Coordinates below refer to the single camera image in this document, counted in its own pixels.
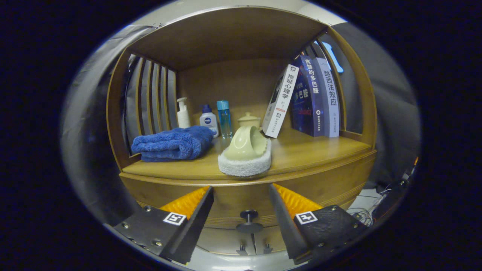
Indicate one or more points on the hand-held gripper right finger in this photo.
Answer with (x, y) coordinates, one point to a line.
(286, 226)

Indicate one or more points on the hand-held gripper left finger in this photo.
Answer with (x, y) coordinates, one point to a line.
(196, 229)

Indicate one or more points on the wooden drawer with black knob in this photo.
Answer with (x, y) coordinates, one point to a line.
(241, 199)

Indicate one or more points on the wooden cabinet door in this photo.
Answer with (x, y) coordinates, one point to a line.
(222, 241)
(276, 237)

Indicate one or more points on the wooden countertop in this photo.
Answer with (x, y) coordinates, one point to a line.
(301, 154)

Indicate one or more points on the wooden cabinet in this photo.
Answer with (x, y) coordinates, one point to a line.
(233, 82)

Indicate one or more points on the blue folded towel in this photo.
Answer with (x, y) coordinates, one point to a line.
(173, 145)

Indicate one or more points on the white lotion bottle blue cap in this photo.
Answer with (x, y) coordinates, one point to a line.
(208, 120)

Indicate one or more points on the beige lidded tea cup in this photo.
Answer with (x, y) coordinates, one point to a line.
(248, 120)

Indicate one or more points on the white pump bottle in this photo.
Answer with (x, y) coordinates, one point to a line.
(183, 116)

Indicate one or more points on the clear blue bottle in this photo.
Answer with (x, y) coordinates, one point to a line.
(224, 118)

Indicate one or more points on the white book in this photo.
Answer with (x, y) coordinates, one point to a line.
(280, 101)

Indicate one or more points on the dark blue book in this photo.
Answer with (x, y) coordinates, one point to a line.
(307, 101)

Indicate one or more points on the pale lavender book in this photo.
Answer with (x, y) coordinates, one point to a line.
(330, 98)

